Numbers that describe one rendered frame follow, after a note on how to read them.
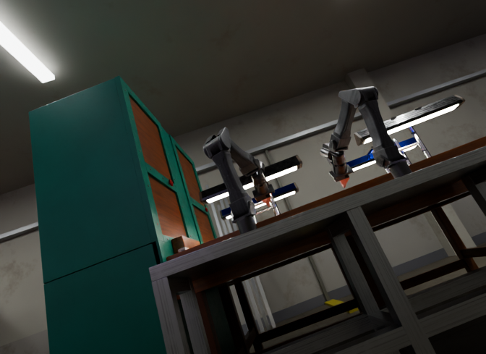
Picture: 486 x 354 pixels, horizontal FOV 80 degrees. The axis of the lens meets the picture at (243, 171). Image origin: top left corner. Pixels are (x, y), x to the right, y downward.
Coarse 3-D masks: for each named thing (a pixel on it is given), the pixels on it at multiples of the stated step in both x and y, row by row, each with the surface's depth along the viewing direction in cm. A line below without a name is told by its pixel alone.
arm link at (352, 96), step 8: (376, 88) 114; (344, 96) 119; (352, 96) 115; (360, 96) 111; (344, 104) 123; (352, 104) 121; (344, 112) 124; (352, 112) 123; (344, 120) 125; (352, 120) 126; (336, 128) 131; (344, 128) 127; (336, 136) 131; (344, 136) 130; (336, 144) 132; (344, 144) 132
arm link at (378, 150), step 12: (372, 96) 114; (360, 108) 114; (372, 108) 112; (372, 120) 111; (372, 132) 112; (384, 132) 110; (372, 144) 113; (384, 144) 109; (384, 156) 108; (396, 156) 109
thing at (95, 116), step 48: (96, 96) 158; (48, 144) 153; (96, 144) 148; (144, 144) 163; (48, 192) 143; (96, 192) 140; (144, 192) 136; (192, 192) 239; (48, 240) 135; (96, 240) 132; (144, 240) 128
